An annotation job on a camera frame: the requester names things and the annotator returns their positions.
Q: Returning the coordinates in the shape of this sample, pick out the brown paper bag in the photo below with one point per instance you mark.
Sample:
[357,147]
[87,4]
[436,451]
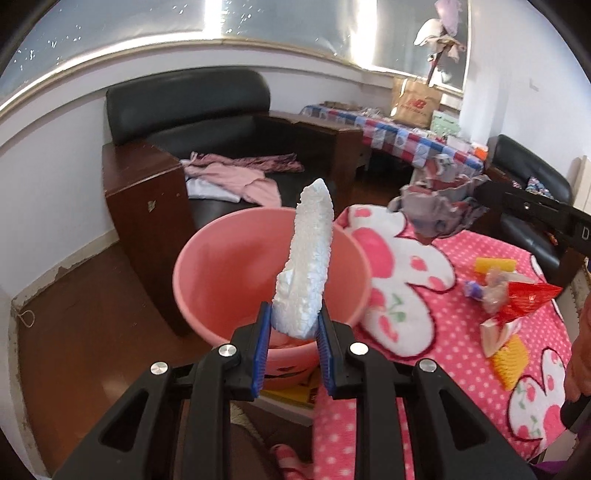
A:
[415,104]

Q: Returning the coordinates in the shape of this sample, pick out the colourful printed pillow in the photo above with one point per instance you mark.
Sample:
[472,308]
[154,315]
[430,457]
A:
[539,185]

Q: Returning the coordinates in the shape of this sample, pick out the torn white carton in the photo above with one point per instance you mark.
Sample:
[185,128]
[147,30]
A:
[496,337]

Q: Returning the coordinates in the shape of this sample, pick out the checkered tablecloth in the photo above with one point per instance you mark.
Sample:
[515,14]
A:
[397,138]

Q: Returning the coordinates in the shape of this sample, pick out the wide window blind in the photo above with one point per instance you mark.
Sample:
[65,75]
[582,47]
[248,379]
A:
[138,27]

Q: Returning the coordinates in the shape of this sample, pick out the orange box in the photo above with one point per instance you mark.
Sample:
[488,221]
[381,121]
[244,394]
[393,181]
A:
[481,152]

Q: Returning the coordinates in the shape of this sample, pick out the pink slipper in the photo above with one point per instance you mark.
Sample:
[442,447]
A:
[291,464]

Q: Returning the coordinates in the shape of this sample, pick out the white cloth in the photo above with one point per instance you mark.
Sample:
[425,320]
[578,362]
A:
[207,190]

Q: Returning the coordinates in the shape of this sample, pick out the yellow book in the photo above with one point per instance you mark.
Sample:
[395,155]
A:
[291,392]

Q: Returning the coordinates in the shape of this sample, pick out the black armchair with pillow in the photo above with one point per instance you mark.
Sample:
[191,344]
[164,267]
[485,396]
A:
[521,157]

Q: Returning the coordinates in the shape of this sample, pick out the clear plastic wrapper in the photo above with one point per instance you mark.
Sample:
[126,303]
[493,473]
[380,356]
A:
[495,290]

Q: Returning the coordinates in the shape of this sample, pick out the yellow ribbed sponge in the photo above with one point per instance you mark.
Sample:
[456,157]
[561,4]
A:
[496,266]

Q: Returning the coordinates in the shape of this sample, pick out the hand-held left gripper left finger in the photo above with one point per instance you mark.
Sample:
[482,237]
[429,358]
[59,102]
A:
[261,350]

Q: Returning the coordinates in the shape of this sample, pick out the grey egg carton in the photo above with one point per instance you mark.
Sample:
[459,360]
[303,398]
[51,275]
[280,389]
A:
[429,207]

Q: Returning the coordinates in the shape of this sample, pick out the person's right hand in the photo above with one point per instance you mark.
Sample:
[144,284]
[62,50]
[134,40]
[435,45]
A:
[581,360]

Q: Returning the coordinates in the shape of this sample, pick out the pink plastic bucket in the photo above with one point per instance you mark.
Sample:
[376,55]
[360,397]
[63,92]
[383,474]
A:
[221,267]

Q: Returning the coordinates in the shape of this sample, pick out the pink dotted printed blanket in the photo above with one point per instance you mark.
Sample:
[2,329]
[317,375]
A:
[461,300]

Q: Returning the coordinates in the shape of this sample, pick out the mauve patterned cloth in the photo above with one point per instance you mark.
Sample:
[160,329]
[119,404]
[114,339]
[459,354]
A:
[272,162]

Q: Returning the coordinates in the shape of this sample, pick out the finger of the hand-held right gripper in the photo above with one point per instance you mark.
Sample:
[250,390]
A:
[491,191]

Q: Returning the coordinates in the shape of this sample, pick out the beige white garment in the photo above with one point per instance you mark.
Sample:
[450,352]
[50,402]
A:
[429,32]

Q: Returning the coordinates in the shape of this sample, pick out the coat rack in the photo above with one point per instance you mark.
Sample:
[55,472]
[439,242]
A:
[436,60]

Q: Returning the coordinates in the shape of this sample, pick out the yellow orange ribbed wrapper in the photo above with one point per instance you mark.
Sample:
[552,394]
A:
[510,364]

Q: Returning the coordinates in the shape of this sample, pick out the white foam piece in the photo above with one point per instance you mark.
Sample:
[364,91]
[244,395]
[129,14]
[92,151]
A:
[307,258]

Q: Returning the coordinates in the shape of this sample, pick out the white bed headboard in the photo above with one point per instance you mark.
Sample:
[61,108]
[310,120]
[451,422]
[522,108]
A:
[582,180]

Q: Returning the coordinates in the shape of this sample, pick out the lilac garment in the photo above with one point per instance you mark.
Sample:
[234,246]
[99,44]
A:
[450,14]

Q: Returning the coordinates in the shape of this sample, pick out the purple candy wrapper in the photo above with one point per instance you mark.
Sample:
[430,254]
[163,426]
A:
[473,289]

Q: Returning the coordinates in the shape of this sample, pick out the narrow window blind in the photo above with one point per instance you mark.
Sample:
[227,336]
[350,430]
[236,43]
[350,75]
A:
[392,37]

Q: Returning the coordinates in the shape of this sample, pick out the black armchair with clothes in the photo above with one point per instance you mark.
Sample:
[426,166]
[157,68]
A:
[184,101]

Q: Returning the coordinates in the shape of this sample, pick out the red foil wrapper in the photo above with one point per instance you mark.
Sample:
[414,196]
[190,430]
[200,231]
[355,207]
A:
[531,300]

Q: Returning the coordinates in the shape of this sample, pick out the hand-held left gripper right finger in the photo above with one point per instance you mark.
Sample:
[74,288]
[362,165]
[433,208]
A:
[325,360]

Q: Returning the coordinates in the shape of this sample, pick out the green box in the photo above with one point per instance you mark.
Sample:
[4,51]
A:
[444,123]

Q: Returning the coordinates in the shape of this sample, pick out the pink garment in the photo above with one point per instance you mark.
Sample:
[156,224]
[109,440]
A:
[240,182]

